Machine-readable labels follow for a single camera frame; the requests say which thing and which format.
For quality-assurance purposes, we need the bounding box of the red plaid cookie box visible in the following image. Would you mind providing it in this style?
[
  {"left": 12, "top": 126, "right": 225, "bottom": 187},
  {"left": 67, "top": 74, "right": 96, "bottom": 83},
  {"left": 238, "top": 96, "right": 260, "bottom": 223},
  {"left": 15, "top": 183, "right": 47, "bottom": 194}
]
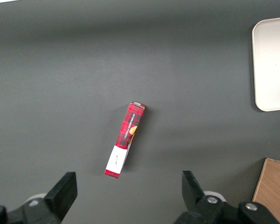
[{"left": 104, "top": 101, "right": 147, "bottom": 180}]

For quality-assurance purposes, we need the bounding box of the wooden two-drawer cabinet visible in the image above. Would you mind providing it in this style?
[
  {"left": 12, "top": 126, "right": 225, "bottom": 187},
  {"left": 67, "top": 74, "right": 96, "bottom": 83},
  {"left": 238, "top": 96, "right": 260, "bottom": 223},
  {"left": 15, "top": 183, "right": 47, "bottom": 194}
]
[{"left": 252, "top": 157, "right": 280, "bottom": 224}]

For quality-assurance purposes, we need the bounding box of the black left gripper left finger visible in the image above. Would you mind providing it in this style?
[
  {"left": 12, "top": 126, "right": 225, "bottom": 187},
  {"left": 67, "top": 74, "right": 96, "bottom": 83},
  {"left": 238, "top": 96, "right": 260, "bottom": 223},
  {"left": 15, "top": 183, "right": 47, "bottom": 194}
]
[{"left": 5, "top": 171, "right": 78, "bottom": 224}]

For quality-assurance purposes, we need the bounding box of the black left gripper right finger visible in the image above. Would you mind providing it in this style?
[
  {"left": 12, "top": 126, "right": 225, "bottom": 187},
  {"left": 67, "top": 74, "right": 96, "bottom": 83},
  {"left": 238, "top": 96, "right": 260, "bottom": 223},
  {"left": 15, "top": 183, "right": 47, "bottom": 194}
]
[{"left": 174, "top": 170, "right": 280, "bottom": 224}]

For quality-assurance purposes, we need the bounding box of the beige rectangular tray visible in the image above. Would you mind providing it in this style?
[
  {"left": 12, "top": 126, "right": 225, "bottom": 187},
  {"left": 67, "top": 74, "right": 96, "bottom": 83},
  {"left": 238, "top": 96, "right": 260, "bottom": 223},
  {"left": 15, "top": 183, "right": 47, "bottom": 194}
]
[{"left": 252, "top": 16, "right": 280, "bottom": 112}]

